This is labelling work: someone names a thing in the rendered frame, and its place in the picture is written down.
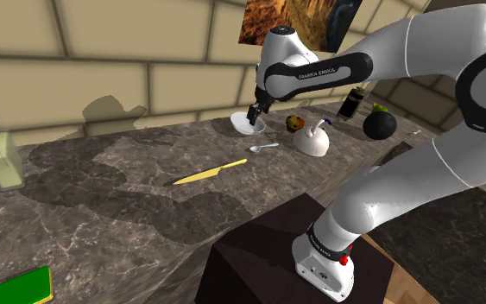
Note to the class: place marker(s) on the orange speckled fruit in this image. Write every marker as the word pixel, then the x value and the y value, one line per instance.
pixel 294 123

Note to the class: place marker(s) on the dark robot stand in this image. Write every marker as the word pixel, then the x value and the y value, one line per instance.
pixel 251 257

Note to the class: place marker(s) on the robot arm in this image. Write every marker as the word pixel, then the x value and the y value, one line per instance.
pixel 394 185

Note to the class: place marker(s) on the yellow knife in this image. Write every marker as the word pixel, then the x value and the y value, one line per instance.
pixel 209 173

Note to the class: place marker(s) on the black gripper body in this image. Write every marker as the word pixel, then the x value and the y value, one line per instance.
pixel 257 108

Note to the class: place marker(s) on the black round fruit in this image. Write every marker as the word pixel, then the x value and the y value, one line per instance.
pixel 379 124

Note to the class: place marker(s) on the black cylindrical bottle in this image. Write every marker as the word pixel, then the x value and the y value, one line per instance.
pixel 350 104

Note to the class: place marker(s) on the green book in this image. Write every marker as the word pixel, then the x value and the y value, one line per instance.
pixel 19 290

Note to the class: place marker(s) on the orange wall picture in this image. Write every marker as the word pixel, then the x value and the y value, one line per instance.
pixel 310 21

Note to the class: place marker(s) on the white bowl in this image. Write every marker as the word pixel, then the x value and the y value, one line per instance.
pixel 242 124

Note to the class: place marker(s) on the white kettle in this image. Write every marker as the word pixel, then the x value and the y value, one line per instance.
pixel 312 143

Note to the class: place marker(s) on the silver spoon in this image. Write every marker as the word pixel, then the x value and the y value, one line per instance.
pixel 257 148

